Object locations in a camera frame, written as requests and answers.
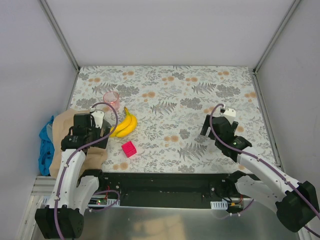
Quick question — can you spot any blue cloth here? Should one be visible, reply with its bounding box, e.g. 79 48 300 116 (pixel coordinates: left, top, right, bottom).
38 115 55 176

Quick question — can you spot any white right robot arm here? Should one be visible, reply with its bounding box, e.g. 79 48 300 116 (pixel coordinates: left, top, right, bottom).
200 115 320 233

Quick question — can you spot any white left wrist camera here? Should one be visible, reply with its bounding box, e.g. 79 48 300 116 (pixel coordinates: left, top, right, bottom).
89 107 105 129

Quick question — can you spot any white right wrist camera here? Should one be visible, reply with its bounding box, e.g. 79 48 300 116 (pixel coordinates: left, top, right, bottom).
220 104 237 124

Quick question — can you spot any pink toy cube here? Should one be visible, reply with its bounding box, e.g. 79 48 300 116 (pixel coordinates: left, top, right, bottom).
121 141 137 158

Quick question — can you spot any aluminium frame post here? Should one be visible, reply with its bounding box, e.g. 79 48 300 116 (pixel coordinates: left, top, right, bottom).
38 0 81 73
252 0 301 75

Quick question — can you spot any pink plastic cup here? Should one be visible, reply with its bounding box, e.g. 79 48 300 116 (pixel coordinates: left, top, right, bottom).
103 91 120 111

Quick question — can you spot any yellow banana bunch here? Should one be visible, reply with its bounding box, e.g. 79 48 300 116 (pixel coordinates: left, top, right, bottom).
109 107 138 138

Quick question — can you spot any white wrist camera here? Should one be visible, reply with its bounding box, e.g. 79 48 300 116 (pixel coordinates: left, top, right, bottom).
220 104 237 124
89 107 105 129

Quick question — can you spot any right aluminium frame post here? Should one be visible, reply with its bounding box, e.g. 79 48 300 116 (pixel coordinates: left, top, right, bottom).
252 0 301 75

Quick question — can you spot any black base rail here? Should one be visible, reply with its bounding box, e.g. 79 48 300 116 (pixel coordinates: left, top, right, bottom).
98 172 243 209

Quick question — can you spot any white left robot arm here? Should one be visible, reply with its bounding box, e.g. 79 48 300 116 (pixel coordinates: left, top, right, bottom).
35 109 111 239

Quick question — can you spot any beige cloth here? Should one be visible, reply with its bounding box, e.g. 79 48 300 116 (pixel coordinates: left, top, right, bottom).
49 108 108 179

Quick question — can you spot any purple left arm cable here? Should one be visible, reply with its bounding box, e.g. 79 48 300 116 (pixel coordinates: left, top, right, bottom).
53 102 121 240

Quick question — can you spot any floral tablecloth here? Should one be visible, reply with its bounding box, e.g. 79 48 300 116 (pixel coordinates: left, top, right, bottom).
70 65 276 173

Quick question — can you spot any left aluminium frame post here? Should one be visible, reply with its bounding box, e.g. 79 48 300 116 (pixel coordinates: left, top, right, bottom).
38 0 81 73

